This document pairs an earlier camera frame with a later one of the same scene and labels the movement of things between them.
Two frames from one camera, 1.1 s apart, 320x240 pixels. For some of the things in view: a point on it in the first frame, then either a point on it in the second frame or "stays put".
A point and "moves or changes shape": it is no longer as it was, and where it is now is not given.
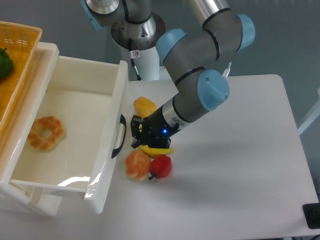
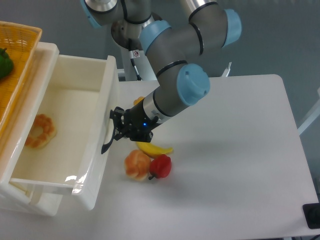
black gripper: (156, 132) to (138, 125)
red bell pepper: (160, 167) stays put
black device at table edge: (312, 214) stays put
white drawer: (70, 137) moves or changes shape
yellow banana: (151, 151) stays put
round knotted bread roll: (137, 165) stays put
